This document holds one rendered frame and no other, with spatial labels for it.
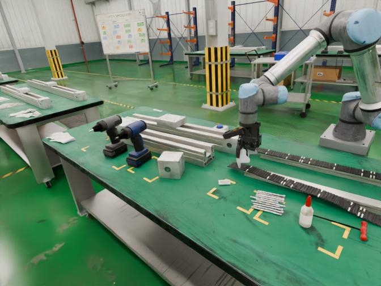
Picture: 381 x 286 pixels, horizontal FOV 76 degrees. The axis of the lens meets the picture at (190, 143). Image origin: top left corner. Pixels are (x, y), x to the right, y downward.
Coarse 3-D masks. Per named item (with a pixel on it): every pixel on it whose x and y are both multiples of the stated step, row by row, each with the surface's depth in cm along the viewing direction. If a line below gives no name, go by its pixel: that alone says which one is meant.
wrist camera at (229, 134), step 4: (236, 128) 107; (240, 128) 103; (228, 132) 108; (232, 132) 106; (236, 132) 104; (240, 132) 103; (244, 132) 103; (224, 136) 109; (228, 136) 108; (232, 136) 106
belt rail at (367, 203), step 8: (256, 176) 107; (288, 176) 102; (280, 184) 101; (312, 184) 96; (304, 192) 96; (336, 192) 91; (344, 192) 90; (352, 200) 87; (360, 200) 86; (368, 200) 85; (376, 200) 85; (368, 208) 84; (376, 208) 83
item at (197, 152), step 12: (144, 132) 149; (156, 132) 144; (132, 144) 149; (144, 144) 143; (156, 144) 135; (168, 144) 129; (180, 144) 126; (192, 144) 129; (204, 144) 124; (192, 156) 122; (204, 156) 118
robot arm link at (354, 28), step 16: (336, 16) 95; (352, 16) 87; (368, 16) 84; (336, 32) 94; (352, 32) 87; (368, 32) 86; (352, 48) 92; (368, 48) 90; (352, 64) 100; (368, 64) 94; (368, 80) 98; (368, 96) 102; (368, 112) 106
